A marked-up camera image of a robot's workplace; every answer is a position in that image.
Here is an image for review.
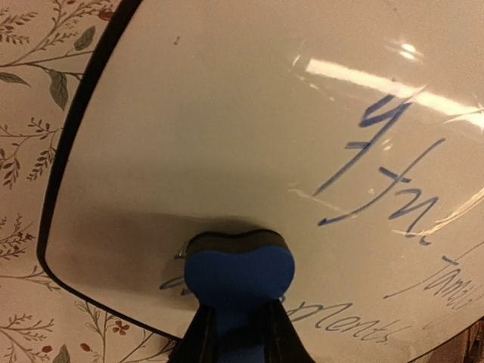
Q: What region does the floral patterned table mat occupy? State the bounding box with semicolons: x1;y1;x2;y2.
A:
1;1;174;362

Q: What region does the white whiteboard black frame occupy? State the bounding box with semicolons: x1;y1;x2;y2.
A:
37;1;483;362

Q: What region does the blue whiteboard eraser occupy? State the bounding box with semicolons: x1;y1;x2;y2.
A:
184;229;295;362

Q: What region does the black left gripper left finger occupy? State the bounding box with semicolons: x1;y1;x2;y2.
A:
169;305;218;363

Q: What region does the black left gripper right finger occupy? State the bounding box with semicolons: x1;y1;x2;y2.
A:
264;299;315;363

